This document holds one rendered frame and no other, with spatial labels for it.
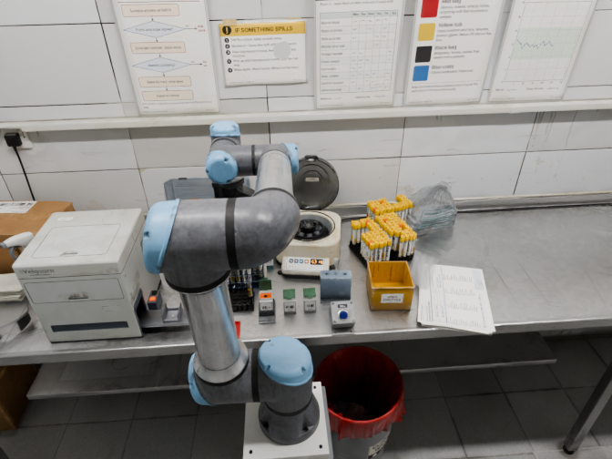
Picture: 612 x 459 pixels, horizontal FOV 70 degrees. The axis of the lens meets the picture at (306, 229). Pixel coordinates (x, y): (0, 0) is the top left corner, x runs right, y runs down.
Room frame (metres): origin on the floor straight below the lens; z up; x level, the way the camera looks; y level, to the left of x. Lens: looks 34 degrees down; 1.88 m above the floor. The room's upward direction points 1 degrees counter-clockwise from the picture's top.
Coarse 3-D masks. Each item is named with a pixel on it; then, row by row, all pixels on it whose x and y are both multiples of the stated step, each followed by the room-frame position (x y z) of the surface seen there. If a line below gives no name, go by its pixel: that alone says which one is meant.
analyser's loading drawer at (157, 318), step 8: (144, 312) 0.97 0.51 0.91; (152, 312) 0.97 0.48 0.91; (160, 312) 0.97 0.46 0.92; (168, 312) 0.97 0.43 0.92; (176, 312) 0.97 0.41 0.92; (184, 312) 0.97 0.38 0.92; (144, 320) 0.94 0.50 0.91; (152, 320) 0.94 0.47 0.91; (160, 320) 0.94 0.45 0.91; (168, 320) 0.93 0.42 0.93; (176, 320) 0.93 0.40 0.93; (184, 320) 0.94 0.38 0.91
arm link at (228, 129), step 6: (228, 120) 1.08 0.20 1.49; (210, 126) 1.05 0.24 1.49; (216, 126) 1.05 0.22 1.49; (222, 126) 1.04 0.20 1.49; (228, 126) 1.04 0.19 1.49; (234, 126) 1.05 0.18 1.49; (210, 132) 1.04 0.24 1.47; (216, 132) 1.03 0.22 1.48; (222, 132) 1.02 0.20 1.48; (228, 132) 1.02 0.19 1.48; (234, 132) 1.04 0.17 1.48; (216, 138) 1.02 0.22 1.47; (228, 138) 1.10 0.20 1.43; (234, 138) 1.03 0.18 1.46; (240, 144) 1.06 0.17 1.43
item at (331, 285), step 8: (328, 272) 1.08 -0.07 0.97; (344, 272) 1.08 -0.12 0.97; (328, 280) 1.05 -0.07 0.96; (336, 280) 1.05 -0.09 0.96; (344, 280) 1.05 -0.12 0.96; (328, 288) 1.05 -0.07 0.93; (336, 288) 1.05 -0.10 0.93; (344, 288) 1.05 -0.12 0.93; (328, 296) 1.05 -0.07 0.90; (336, 296) 1.05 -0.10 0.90; (344, 296) 1.05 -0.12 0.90
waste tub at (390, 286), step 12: (372, 264) 1.13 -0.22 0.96; (384, 264) 1.13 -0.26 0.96; (396, 264) 1.13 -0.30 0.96; (372, 276) 1.13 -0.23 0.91; (384, 276) 1.13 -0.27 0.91; (396, 276) 1.13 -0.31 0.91; (408, 276) 1.07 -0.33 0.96; (372, 288) 1.00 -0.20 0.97; (384, 288) 1.00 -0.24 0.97; (396, 288) 1.00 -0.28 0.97; (408, 288) 1.00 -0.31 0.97; (372, 300) 1.00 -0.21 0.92; (384, 300) 1.00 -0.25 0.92; (396, 300) 1.00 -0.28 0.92; (408, 300) 1.00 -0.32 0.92
